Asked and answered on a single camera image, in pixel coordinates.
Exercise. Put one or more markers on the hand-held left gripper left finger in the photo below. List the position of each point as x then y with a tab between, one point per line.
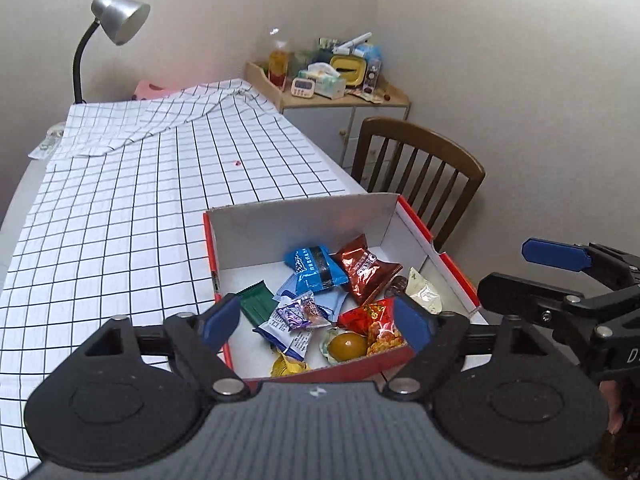
220	322

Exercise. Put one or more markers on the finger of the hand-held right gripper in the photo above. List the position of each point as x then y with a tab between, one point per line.
555	255
525	300

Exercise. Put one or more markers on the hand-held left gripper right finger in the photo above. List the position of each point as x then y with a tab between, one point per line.
412	322

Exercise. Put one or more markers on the cream snack packet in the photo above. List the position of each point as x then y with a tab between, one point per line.
422	292

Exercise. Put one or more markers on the red fried snack packet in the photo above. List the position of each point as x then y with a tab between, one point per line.
375	320

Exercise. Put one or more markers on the small dark purple packet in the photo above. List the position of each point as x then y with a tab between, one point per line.
397	286

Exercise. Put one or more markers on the green snack packet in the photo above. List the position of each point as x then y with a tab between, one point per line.
257	305

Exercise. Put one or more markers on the dark red snack packet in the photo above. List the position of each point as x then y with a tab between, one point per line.
367	270

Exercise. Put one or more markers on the white and blue packet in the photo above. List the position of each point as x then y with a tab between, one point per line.
287	337

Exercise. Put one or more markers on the braised egg packet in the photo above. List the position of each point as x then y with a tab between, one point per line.
345	346

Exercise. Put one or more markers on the light blue snack packet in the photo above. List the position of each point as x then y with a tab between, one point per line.
335	302

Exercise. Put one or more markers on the purple and white candy wrapper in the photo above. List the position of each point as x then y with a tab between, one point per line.
300	312

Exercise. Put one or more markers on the yellow snack packet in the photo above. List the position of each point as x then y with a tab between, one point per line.
287	367

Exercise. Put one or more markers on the red cardboard box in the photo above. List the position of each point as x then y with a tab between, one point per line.
300	230

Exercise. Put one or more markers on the person's right hand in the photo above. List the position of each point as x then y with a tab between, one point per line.
612	405

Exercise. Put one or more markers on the brown wooden chair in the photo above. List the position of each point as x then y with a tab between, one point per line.
415	132

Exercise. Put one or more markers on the pink object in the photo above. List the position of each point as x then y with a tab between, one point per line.
150	89

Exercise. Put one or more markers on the white timer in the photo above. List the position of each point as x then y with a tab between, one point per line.
302	87

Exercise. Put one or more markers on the clear plastic bag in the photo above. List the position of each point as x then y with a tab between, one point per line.
50	140

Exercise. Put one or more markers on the clear plastic case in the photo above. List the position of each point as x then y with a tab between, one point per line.
375	75

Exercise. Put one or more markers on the tissue box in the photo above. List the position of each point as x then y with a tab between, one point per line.
327	82

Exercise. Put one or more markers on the yellow box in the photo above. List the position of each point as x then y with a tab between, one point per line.
347	67

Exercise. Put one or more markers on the clear plastic bottle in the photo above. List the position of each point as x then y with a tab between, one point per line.
278	65

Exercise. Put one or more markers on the blue pack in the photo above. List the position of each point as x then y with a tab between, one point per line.
370	51

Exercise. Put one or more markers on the white tube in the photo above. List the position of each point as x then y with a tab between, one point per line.
352	42

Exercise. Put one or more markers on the silver desk lamp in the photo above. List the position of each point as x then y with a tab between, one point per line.
120	17

